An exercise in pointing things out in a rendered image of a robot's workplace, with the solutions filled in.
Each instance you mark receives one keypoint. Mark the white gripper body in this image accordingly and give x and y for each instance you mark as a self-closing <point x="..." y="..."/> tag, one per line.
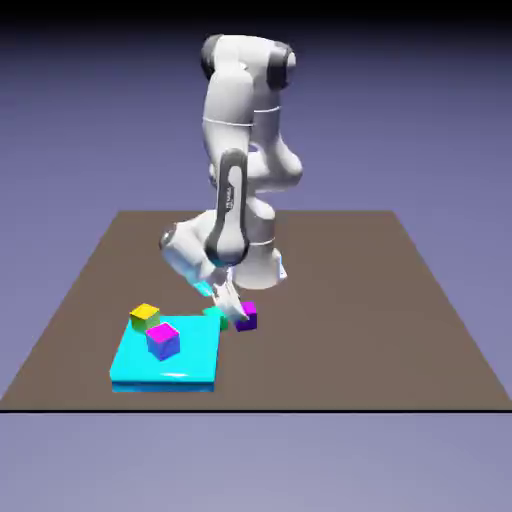
<point x="227" y="298"/>

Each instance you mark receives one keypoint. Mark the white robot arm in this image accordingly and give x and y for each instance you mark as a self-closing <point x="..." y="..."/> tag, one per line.
<point x="232" y="120"/>

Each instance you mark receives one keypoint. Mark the small green cube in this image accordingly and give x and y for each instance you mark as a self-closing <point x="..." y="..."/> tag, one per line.
<point x="216" y="316"/>

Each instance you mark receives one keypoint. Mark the small purple cube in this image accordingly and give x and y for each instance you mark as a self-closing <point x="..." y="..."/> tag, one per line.
<point x="248" y="318"/>

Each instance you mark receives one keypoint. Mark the small magenta cube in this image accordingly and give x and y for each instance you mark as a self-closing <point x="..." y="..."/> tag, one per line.
<point x="162" y="340"/>

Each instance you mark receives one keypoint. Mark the small yellow cube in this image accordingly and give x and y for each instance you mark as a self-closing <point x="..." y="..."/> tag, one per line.
<point x="144" y="316"/>

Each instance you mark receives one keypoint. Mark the large cyan box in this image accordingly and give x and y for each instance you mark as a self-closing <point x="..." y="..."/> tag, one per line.
<point x="168" y="364"/>

